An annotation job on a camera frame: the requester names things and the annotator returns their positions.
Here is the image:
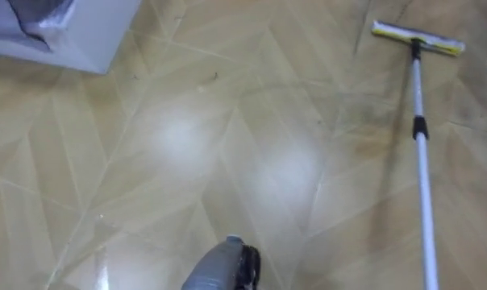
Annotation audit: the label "white-handled mop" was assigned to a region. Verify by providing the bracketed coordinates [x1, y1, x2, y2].
[371, 19, 466, 290]

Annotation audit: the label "robot legs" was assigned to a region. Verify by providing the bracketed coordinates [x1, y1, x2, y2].
[181, 234, 262, 290]

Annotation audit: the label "white waste bin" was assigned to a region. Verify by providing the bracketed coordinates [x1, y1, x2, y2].
[0, 0, 143, 75]

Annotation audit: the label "grey plastic bin liner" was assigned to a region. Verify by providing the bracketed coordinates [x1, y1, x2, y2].
[0, 0, 76, 53]

